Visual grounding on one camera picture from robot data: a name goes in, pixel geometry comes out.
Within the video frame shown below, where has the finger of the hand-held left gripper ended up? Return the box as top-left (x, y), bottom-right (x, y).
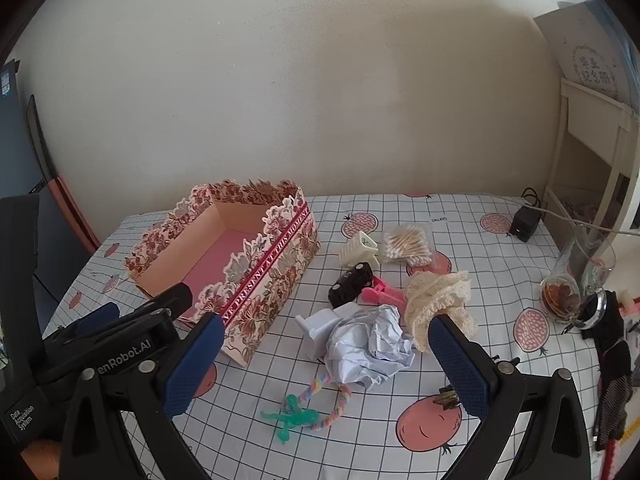
top-left (120, 282), bottom-right (194, 322)
top-left (75, 302), bottom-right (122, 337)

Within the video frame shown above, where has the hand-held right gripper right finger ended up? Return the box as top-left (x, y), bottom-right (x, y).
top-left (429, 314), bottom-right (592, 480)

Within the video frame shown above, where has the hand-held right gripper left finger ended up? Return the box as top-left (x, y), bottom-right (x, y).
top-left (59, 312), bottom-right (226, 480)

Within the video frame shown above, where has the cream lace cloth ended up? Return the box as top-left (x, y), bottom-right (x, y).
top-left (402, 270), bottom-right (478, 353)

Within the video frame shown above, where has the white paper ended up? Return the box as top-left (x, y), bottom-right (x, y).
top-left (324, 305), bottom-right (417, 390)

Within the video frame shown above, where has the floral paper storage box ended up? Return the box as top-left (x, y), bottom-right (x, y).
top-left (124, 178), bottom-right (321, 367)

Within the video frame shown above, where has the pink hair clip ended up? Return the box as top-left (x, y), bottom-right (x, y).
top-left (361, 276), bottom-right (408, 307)

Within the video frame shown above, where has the pastel braided hair tie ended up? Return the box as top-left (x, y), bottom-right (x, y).
top-left (299, 377), bottom-right (353, 433)

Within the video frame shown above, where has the white plastic holder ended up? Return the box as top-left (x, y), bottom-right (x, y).
top-left (295, 302), bottom-right (358, 360)

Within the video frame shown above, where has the bag of cotton swabs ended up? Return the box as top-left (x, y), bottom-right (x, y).
top-left (380, 223), bottom-right (435, 267)

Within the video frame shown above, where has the cream hair claw clip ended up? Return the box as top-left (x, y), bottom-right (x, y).
top-left (339, 231), bottom-right (383, 268)

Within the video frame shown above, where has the checked cloth-covered desktop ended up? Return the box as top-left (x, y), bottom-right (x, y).
top-left (42, 192), bottom-right (608, 480)

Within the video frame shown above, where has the reddish brown board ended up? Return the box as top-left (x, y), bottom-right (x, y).
top-left (50, 177), bottom-right (101, 253)

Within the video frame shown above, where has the green plastic clip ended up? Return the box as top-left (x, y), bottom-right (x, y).
top-left (260, 394), bottom-right (319, 445)

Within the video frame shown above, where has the glass mug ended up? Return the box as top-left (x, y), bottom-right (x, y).
top-left (539, 225), bottom-right (617, 331)

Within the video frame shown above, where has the black toy car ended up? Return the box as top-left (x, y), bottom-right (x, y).
top-left (327, 263), bottom-right (375, 307)

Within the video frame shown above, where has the black round gadget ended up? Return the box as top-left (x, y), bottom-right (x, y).
top-left (575, 290), bottom-right (626, 353)

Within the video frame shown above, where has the black mesh pouch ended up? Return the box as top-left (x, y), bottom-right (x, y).
top-left (595, 340), bottom-right (633, 453)

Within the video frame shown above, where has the black power adapter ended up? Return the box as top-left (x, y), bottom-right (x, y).
top-left (509, 206), bottom-right (542, 242)

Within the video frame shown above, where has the dark blue panel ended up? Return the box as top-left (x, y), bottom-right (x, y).
top-left (0, 57), bottom-right (66, 341)

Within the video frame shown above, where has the white wooden shelf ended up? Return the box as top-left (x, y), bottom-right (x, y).
top-left (542, 77), bottom-right (640, 256)

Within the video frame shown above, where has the white printed booklet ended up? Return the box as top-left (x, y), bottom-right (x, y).
top-left (532, 2), bottom-right (631, 103)

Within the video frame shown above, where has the light blue book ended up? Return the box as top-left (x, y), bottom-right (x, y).
top-left (587, 0), bottom-right (640, 116)

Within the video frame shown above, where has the white cable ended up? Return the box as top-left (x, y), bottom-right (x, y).
top-left (530, 204), bottom-right (640, 237)

